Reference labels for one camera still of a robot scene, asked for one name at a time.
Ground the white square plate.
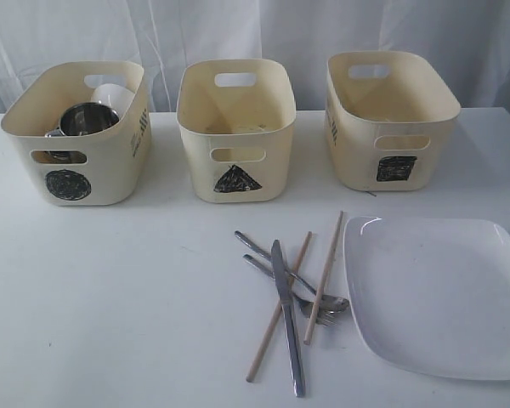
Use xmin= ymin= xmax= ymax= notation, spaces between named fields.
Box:
xmin=343 ymin=216 xmax=510 ymax=381

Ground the wooden chopstick left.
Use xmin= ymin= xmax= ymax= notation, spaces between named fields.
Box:
xmin=246 ymin=231 xmax=312 ymax=383

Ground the steel fork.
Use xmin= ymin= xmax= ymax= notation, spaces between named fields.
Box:
xmin=243 ymin=254 xmax=337 ymax=326

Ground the white curtain backdrop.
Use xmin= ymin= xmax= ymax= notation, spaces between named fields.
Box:
xmin=0 ymin=1 xmax=510 ymax=113

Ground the cream bin with triangle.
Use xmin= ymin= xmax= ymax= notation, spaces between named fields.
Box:
xmin=176 ymin=59 xmax=297 ymax=203

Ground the cream bin with circle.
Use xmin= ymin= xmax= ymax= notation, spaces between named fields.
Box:
xmin=1 ymin=61 xmax=151 ymax=206

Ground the wooden chopstick right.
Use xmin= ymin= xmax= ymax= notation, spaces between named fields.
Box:
xmin=303 ymin=211 xmax=344 ymax=345

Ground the white round bowl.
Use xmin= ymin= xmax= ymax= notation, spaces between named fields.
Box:
xmin=90 ymin=83 xmax=135 ymax=118

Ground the cream bin with square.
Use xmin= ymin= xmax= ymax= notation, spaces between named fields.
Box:
xmin=325 ymin=51 xmax=461 ymax=191

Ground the steel mug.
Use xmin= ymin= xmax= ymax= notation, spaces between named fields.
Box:
xmin=45 ymin=102 xmax=120 ymax=138

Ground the stainless steel bowl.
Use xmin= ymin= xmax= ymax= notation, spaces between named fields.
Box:
xmin=31 ymin=150 xmax=87 ymax=164

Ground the wooden chopstick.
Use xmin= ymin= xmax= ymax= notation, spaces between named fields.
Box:
xmin=303 ymin=211 xmax=344 ymax=345
xmin=246 ymin=231 xmax=312 ymax=383

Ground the steel spoon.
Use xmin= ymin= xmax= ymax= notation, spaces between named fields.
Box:
xmin=235 ymin=230 xmax=349 ymax=315

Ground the steel table knife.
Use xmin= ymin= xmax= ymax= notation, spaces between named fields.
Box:
xmin=271 ymin=240 xmax=306 ymax=398

